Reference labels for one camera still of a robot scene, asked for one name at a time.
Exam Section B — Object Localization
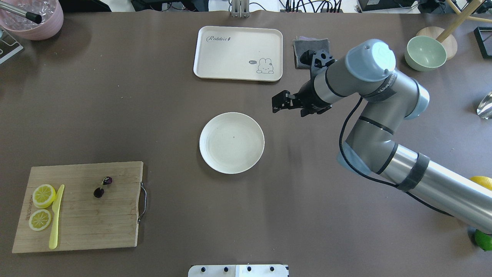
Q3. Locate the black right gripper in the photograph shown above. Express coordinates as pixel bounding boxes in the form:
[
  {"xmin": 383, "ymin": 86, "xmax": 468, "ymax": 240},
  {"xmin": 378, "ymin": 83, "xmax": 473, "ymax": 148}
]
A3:
[{"xmin": 272, "ymin": 49, "xmax": 336, "ymax": 117}]

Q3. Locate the white round plate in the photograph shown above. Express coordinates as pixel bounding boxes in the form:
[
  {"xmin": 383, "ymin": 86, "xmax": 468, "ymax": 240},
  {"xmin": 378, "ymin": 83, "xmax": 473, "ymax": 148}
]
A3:
[{"xmin": 199, "ymin": 112, "xmax": 265, "ymax": 175}]

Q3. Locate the dark red cherry pair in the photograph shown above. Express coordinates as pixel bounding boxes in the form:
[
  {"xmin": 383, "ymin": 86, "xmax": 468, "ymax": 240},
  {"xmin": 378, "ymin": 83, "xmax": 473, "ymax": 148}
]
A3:
[{"xmin": 93, "ymin": 176, "xmax": 113, "ymax": 198}]

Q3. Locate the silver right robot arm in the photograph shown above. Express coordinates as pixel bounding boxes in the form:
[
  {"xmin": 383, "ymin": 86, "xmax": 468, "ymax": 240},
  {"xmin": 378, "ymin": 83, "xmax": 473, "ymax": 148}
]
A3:
[{"xmin": 272, "ymin": 39, "xmax": 492, "ymax": 234}]

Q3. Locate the cream rabbit tray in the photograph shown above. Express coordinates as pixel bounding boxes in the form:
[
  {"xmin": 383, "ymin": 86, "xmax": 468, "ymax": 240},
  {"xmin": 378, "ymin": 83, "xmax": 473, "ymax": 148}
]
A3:
[{"xmin": 193, "ymin": 26, "xmax": 283, "ymax": 82}]

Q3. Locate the grey folded cloth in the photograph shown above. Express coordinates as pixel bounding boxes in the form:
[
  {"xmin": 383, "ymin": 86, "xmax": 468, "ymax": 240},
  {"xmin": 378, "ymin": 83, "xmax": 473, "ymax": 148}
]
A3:
[{"xmin": 293, "ymin": 36, "xmax": 330, "ymax": 70}]

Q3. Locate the mint green bowl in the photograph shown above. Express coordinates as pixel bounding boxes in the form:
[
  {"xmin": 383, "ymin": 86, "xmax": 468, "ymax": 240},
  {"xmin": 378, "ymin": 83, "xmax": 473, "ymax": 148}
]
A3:
[{"xmin": 404, "ymin": 36, "xmax": 447, "ymax": 72}]

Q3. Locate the wooden cup stand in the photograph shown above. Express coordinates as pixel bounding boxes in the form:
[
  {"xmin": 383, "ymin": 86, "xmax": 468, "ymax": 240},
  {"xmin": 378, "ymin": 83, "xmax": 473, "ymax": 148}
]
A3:
[{"xmin": 416, "ymin": 0, "xmax": 491, "ymax": 60}]

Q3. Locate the metal ice scoop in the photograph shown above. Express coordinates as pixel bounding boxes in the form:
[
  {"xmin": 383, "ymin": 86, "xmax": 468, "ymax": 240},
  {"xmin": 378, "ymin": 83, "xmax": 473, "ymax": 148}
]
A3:
[{"xmin": 476, "ymin": 91, "xmax": 492, "ymax": 120}]

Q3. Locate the yellow lemon outer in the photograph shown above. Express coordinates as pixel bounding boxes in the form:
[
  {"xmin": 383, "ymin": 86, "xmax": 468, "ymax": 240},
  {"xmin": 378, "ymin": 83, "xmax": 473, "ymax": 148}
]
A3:
[{"xmin": 470, "ymin": 176, "xmax": 492, "ymax": 190}]

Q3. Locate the bamboo cutting board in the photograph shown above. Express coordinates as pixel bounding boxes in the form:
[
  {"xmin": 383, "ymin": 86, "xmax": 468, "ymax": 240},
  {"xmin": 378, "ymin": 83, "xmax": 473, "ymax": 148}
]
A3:
[{"xmin": 12, "ymin": 161, "xmax": 144, "ymax": 254}]

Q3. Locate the green lime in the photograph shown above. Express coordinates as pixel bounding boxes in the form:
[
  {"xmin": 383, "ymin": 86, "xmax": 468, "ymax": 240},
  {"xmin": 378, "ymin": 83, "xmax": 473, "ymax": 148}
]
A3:
[{"xmin": 473, "ymin": 229, "xmax": 492, "ymax": 251}]

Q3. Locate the pink ice bowl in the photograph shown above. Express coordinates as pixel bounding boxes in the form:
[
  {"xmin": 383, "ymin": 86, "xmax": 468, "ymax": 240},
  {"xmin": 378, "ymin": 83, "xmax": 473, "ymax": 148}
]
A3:
[{"xmin": 0, "ymin": 0, "xmax": 64, "ymax": 40}]

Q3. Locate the lemon slice upper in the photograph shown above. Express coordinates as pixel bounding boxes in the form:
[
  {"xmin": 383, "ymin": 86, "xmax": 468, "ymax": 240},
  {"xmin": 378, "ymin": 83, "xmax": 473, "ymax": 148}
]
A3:
[{"xmin": 32, "ymin": 184, "xmax": 56, "ymax": 209}]

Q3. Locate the lemon slice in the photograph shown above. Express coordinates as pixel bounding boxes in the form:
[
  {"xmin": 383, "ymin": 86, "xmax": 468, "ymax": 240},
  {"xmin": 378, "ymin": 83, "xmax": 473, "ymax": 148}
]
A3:
[
  {"xmin": 32, "ymin": 184, "xmax": 56, "ymax": 209},
  {"xmin": 28, "ymin": 209, "xmax": 52, "ymax": 231}
]

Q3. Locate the yellow plastic knife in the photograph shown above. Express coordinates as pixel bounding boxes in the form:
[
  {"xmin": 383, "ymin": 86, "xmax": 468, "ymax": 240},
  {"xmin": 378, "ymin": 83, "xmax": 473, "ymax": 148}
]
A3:
[{"xmin": 48, "ymin": 184, "xmax": 65, "ymax": 250}]

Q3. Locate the lemon slice lower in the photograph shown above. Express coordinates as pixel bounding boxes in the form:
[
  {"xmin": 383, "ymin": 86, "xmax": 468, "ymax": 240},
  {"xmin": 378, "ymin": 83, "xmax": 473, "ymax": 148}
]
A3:
[{"xmin": 28, "ymin": 209, "xmax": 52, "ymax": 231}]

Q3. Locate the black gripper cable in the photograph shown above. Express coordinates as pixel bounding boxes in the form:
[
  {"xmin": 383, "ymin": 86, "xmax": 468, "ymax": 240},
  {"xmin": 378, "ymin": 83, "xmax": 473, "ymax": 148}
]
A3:
[{"xmin": 338, "ymin": 96, "xmax": 456, "ymax": 217}]

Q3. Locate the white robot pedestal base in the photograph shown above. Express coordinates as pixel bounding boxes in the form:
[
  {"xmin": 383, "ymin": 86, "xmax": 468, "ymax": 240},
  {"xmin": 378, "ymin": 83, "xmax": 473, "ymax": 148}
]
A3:
[{"xmin": 188, "ymin": 264, "xmax": 289, "ymax": 277}]

